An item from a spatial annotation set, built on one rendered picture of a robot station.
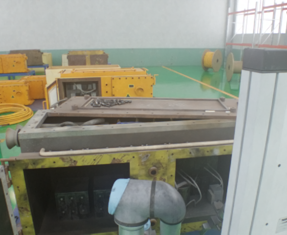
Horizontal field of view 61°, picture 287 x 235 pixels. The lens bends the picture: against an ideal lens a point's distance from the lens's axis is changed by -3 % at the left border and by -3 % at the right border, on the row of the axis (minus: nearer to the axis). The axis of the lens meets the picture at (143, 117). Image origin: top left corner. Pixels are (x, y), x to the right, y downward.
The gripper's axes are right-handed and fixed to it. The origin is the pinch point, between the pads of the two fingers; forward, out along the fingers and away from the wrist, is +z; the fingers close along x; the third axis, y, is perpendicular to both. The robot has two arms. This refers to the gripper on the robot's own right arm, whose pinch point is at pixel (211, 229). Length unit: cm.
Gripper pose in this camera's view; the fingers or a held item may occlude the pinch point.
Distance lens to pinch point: 161.2
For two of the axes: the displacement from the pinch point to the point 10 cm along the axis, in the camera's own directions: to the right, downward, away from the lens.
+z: -2.8, 7.7, 5.7
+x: 9.0, 0.0, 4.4
